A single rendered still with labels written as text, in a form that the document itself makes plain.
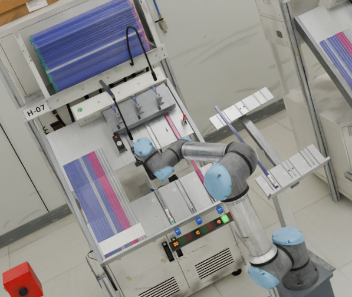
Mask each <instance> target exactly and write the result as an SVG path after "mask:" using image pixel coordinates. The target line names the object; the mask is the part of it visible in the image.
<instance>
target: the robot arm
mask: <svg viewBox="0 0 352 297"><path fill-rule="evenodd" d="M130 150H131V152H132V154H133V155H134V158H135V159H136V162H135V165H136V167H139V166H143V167H144V169H145V171H146V173H147V175H148V177H149V179H150V180H154V179H156V178H158V179H159V180H160V181H165V180H166V179H167V178H168V177H169V176H170V175H172V174H173V173H174V171H175V170H174V168H173V167H174V166H175V165H177V164H178V162H180V161H181V160H183V159H187V160H197V161H208V162H215V164H213V165H212V166H211V167H210V168H209V170H208V171H207V172H206V173H205V175H204V184H205V187H206V189H207V191H208V193H209V194H211V195H212V197H213V198H214V199H216V200H219V201H220V202H222V203H226V205H227V207H228V209H229V212H230V214H231V216H232V218H233V220H234V222H235V224H236V226H237V228H238V230H239V232H240V234H241V236H242V238H243V240H244V243H245V245H246V247H247V249H248V251H249V254H248V260H249V262H250V264H251V266H250V267H249V268H248V270H247V273H248V275H249V277H250V278H251V279H252V280H253V281H254V282H255V283H256V284H257V285H259V286H261V287H263V288H265V289H272V288H274V287H275V286H276V285H277V284H279V282H280V281H281V280H282V283H283V284H284V286H285V287H287V288H288V289H291V290H295V291H299V290H303V289H307V288H309V287H311V286H313V285H314V284H315V283H316V281H317V280H318V278H319V271H318V268H317V266H316V265H315V263H314V262H313V261H312V260H311V259H310V257H309V254H308V250H307V247H306V244H305V241H304V237H303V235H302V233H301V231H300V230H299V229H297V228H295V227H282V228H280V229H278V230H276V231H275V232H274V233H273V234H272V241H273V243H270V242H269V240H268V237H267V235H266V233H265V231H264V228H263V227H262V224H261V222H260V220H259V218H258V215H257V213H256V211H255V209H254V207H253V205H252V203H251V200H250V198H249V196H248V192H249V186H248V184H247V182H246V180H247V178H248V177H249V176H250V175H251V174H252V173H253V172H254V171H255V169H256V167H257V162H258V161H257V156H256V153H255V151H254V150H253V148H252V147H251V146H249V145H247V144H245V143H241V142H235V141H233V142H230V143H229V144H222V143H204V142H194V141H192V139H191V138H188V137H186V136H184V137H182V138H180V139H178V140H177V141H176V142H175V143H174V144H172V145H171V146H170V147H169V148H167V149H166V150H165V151H164V152H162V153H161V154H160V153H159V152H158V150H157V149H156V148H155V147H154V146H153V143H152V142H151V141H150V140H149V139H148V138H145V137H142V138H139V139H138V140H137V141H136V142H135V143H134V147H132V148H130Z"/></svg>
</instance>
